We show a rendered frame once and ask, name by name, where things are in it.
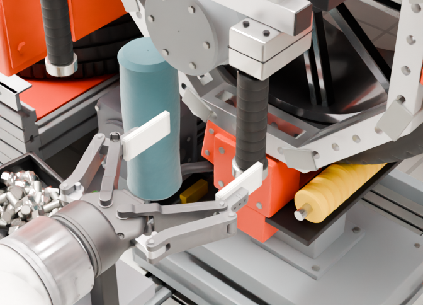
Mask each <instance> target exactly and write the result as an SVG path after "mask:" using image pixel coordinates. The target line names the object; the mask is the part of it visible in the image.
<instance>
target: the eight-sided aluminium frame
mask: <svg viewBox="0 0 423 305"><path fill-rule="evenodd" d="M121 1H122V2H123V5H124V7H125V11H126V12H129V13H130V15H131V16H132V18H133V20H134V21H135V22H136V24H137V26H138V27H139V29H140V31H141V32H142V34H143V35H144V37H150V36H149V33H148V31H147V27H146V23H145V1H146V0H121ZM422 68H423V0H402V7H401V12H400V20H399V24H398V33H397V41H396V46H395V53H394V58H393V66H392V75H391V79H390V87H389V92H388V100H387V101H386V102H384V103H381V104H379V105H377V106H374V107H373V108H370V109H368V110H365V111H363V112H361V113H358V114H356V115H353V116H352V117H349V118H347V119H344V120H342V121H340V122H337V123H335V124H333V125H330V126H328V127H326V128H324V129H318V128H316V127H314V126H312V125H310V124H308V123H306V122H304V121H302V120H300V119H298V118H296V117H294V116H292V115H290V114H288V113H286V112H284V111H282V110H280V109H278V108H276V107H274V106H272V105H270V104H268V114H267V115H268V121H267V133H266V153H267V154H269V155H270V156H272V157H274V158H276V159H278V160H280V161H282V162H284V163H286V164H287V167H289V168H295V169H297V170H298V171H301V172H302V173H307V172H309V171H317V170H318V169H319V168H320V167H323V166H325V165H328V164H331V163H333V162H336V161H338V160H341V159H344V158H347V157H349V156H352V155H354V154H357V153H360V152H362V151H365V150H367V149H371V148H372V147H376V146H379V145H381V144H384V143H386V142H389V141H392V140H393V141H396V140H397V139H398V138H399V137H402V136H405V135H407V134H410V133H411V132H412V131H413V130H414V129H416V128H417V127H418V126H419V125H420V124H421V123H422V122H423V85H421V83H420V79H421V75H422ZM178 75H179V92H180V94H181V96H182V97H183V98H182V101H183V102H184V103H185V104H186V105H187V106H188V107H189V109H190V110H191V111H192V113H193V114H194V115H196V116H198V117H199V118H201V119H202V121H204V123H206V122H207V121H208V120H210V121H211V122H213V123H214V124H215V125H217V126H218V127H220V128H221V129H223V130H224V131H226V132H228V133H229V134H232V135H234V136H235V137H236V114H237V88H236V87H234V86H232V85H230V84H228V83H227V82H226V81H225V80H224V79H222V77H221V75H220V74H219V72H218V71H217V69H216V68H214V69H212V70H211V71H210V72H208V73H206V74H204V75H200V76H191V75H188V74H185V73H183V72H181V71H178Z"/></svg>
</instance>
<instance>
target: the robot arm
mask: <svg viewBox="0 0 423 305"><path fill-rule="evenodd" d="M169 133H170V118H169V112H167V111H164V112H162V113H161V114H160V115H158V116H156V117H155V118H153V119H152V120H150V121H149V122H147V123H146V124H144V125H143V126H141V127H140V128H139V127H134V128H132V129H131V130H129V131H128V132H126V133H124V134H123V135H121V136H120V133H119V132H112V133H111V134H110V138H109V139H108V138H105V135H104V134H101V133H99V134H96V135H95V136H94V137H93V139H92V141H91V143H90V145H89V146H88V148H87V149H86V152H85V153H84V155H83V157H82V158H81V160H80V162H79V164H78V165H77V167H76V169H75V170H74V172H73V174H72V175H71V176H70V177H69V178H68V179H66V180H65V181H64V182H63V183H61V184H60V195H61V200H62V205H63V206H64V207H63V208H61V209H60V210H58V211H57V212H56V213H54V214H53V215H51V216H50V217H48V216H38V217H36V218H34V219H32V220H31V221H30V222H28V223H27V224H25V225H24V226H22V227H21V228H19V229H18V230H16V231H15V232H13V233H12V234H10V235H9V236H7V237H5V238H3V239H1V240H0V305H73V304H74V303H76V302H77V301H78V300H80V299H81V298H82V297H84V296H85V295H86V294H87V293H88V292H90V291H91V289H92V288H93V285H94V279H95V278H96V277H98V276H99V275H100V274H102V273H103V272H104V271H105V270H107V269H108V268H110V267H111V266H112V265H113V264H115V263H116V262H117V261H118V260H119V258H120V257H121V256H122V254H123V253H124V252H125V251H127V250H129V249H131V248H135V247H138V248H139V249H140V250H142V251H143V252H144V253H145V254H146V257H147V263H149V264H156V263H157V262H159V261H161V260H162V259H164V258H165V257H167V256H169V255H171V254H174V253H178V252H181V251H184V250H188V249H192V248H196V247H198V246H202V245H206V244H208V243H212V242H216V241H220V240H222V239H226V238H230V237H232V236H235V235H236V234H237V214H236V212H237V211H238V210H239V209H240V208H242V207H243V206H245V204H247V202H248V199H249V195H250V194H251V193H252V192H253V191H255V190H256V189H257V188H259V187H260V186H261V185H262V167H263V165H262V164H261V163H260V162H257V163H256V164H255V165H253V166H252V167H250V168H249V169H248V170H247V171H245V172H244V173H243V174H241V175H240V176H239V177H237V178H236V179H235V180H234V181H232V182H231V183H229V184H228V185H227V186H226V187H225V188H223V189H222V190H220V191H219V192H218V193H217V194H216V200H215V201H208V202H195V203H188V204H176V205H164V206H161V205H159V204H158V203H151V204H146V203H145V202H144V201H143V200H141V199H139V198H137V197H134V196H133V195H132V194H131V193H130V192H129V191H127V190H125V189H123V190H119V189H118V180H119V175H120V167H121V159H122V154H123V159H124V160H125V161H129V160H131V159H132V158H134V157H135V156H137V155H138V154H140V153H141V152H142V151H144V150H146V149H147V148H148V147H150V146H151V145H153V144H155V143H156V142H157V141H159V140H160V139H162V138H163V137H165V136H166V135H168V134H169ZM106 155H107V160H106V167H105V171H104V177H103V181H102V185H101V191H100V192H93V193H86V194H85V192H86V190H87V188H88V186H89V185H90V183H91V181H92V179H93V178H94V176H95V174H96V172H97V170H98V168H99V167H100V165H101V163H102V161H103V160H104V157H105V156H106ZM214 213H215V215H214ZM148 216H153V223H152V224H147V222H148Z"/></svg>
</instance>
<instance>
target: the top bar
mask: <svg viewBox="0 0 423 305"><path fill-rule="evenodd" d="M212 1H215V2H216V3H219V4H221V5H224V6H226V7H228V8H230V9H233V10H235V11H237V12H240V13H242V14H244V15H246V16H248V17H251V18H253V19H255V20H257V21H260V22H262V23H264V24H266V25H269V26H271V27H273V28H275V29H277V30H280V31H282V32H285V33H287V34H289V35H291V36H297V35H298V34H299V33H301V32H302V31H304V30H306V29H307V28H308V27H310V26H311V19H312V3H311V2H310V1H307V0H285V1H283V2H282V3H280V4H275V3H272V2H270V1H267V0H212Z"/></svg>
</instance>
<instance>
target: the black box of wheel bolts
mask: <svg viewBox="0 0 423 305"><path fill-rule="evenodd" d="M64 181H65V180H64V179H63V178H62V177H60V176H59V175H58V174H57V173H56V172H55V171H54V170H53V169H52V168H51V167H50V166H48V165H47V164H46V163H45V162H44V161H43V160H41V159H40V158H39V157H38V156H37V155H36V154H35V153H34V152H33V151H29V152H27V153H25V154H23V155H21V156H19V157H17V158H15V159H12V160H11V161H8V162H7V163H4V164H2V165H0V240H1V239H3V238H5V237H7V236H9V235H10V234H12V233H13V232H15V231H16V230H18V229H19V228H21V227H22V226H24V225H25V224H27V223H28V222H30V221H31V220H32V219H34V218H36V217H38V216H48V217H50V216H51V215H53V214H54V213H56V212H57V211H58V210H60V209H61V208H63V207H64V206H63V205H62V200H61V195H60V184H61V183H63V182H64Z"/></svg>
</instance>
